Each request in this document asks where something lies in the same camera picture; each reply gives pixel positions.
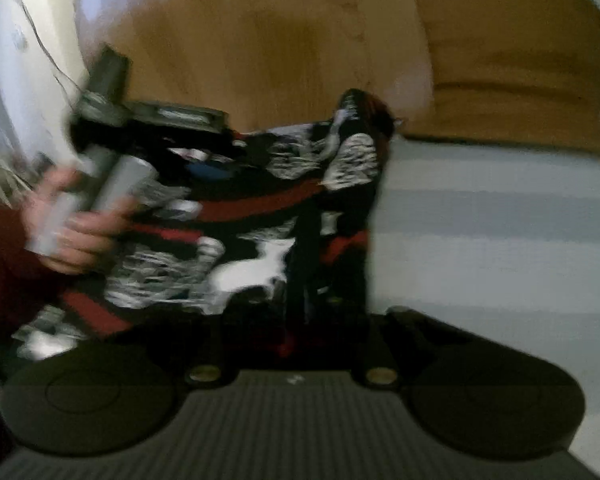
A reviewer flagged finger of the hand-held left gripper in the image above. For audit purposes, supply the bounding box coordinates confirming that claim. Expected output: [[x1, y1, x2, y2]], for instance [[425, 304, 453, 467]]
[[126, 101, 229, 136], [172, 152, 233, 183]]

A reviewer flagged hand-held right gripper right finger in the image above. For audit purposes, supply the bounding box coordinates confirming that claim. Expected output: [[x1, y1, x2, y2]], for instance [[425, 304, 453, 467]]
[[352, 309, 462, 389]]

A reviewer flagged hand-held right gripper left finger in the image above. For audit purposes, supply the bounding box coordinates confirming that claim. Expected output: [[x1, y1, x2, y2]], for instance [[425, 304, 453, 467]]
[[184, 340, 231, 389]]

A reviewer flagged black red white patterned sweater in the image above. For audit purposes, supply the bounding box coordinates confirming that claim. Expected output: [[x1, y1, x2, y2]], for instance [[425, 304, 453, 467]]
[[10, 87, 397, 361]]

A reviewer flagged person's left forearm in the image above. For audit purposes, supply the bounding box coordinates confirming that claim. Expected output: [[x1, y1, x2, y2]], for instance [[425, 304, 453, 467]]
[[0, 207, 67, 346]]

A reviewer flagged person's left hand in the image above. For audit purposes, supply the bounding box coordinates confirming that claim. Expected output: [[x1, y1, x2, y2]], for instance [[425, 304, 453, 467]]
[[24, 166, 142, 277]]

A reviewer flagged wooden headboard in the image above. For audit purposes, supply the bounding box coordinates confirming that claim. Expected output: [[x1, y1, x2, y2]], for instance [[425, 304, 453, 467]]
[[75, 0, 433, 133]]

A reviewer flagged brown cushion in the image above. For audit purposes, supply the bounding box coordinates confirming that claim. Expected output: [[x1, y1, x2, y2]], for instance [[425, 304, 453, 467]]
[[400, 0, 600, 156]]

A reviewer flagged thin dark cable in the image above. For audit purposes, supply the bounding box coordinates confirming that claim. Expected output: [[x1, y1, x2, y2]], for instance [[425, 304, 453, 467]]
[[2, 0, 82, 107]]

